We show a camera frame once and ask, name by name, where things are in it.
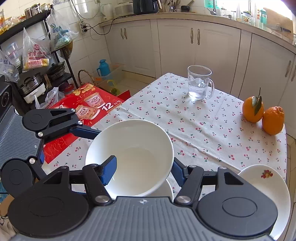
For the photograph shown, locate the white kitchen cabinets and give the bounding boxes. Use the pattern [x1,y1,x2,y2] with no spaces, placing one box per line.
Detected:
[102,16,295,126]

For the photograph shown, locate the white bowl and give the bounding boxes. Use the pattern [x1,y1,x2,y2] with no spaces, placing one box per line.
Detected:
[85,119,174,199]
[148,180,174,201]

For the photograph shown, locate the white fruit plate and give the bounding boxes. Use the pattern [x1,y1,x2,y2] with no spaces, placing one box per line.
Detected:
[238,164,290,240]

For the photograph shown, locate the white electric kettle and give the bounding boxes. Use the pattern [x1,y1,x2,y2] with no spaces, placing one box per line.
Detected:
[100,4,113,21]

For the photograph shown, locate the black storage shelf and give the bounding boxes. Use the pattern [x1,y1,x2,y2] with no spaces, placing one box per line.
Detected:
[1,9,77,114]

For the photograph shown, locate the orange with leaf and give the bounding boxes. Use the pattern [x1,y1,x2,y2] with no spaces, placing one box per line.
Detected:
[242,88,264,123]

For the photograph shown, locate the glass water mug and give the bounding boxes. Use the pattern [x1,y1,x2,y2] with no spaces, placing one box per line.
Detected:
[187,65,215,100]

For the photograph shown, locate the bumpy orange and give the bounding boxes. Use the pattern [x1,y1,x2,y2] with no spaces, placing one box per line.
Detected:
[262,106,285,136]

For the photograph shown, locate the wicker basket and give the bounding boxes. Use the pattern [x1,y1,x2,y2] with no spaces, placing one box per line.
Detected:
[77,69,95,86]

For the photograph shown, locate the plastic bag with snacks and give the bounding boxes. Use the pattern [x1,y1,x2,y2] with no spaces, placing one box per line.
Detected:
[22,28,51,72]

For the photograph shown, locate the green dish soap bottle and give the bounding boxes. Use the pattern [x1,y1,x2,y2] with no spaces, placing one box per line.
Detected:
[205,0,217,15]

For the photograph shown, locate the red drink carton box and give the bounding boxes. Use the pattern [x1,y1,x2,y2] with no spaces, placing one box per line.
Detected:
[44,83,131,164]

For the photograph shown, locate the black air fryer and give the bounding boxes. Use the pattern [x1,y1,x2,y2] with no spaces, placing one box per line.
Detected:
[133,0,162,15]

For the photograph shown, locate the teal thermos jug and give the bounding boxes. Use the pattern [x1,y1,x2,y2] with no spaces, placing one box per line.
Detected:
[97,59,111,77]

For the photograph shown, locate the wooden cutting board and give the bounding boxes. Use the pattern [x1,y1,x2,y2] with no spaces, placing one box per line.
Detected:
[264,8,293,39]

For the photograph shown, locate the cherry print tablecloth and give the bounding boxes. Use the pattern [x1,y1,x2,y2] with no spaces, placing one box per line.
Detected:
[43,73,287,181]

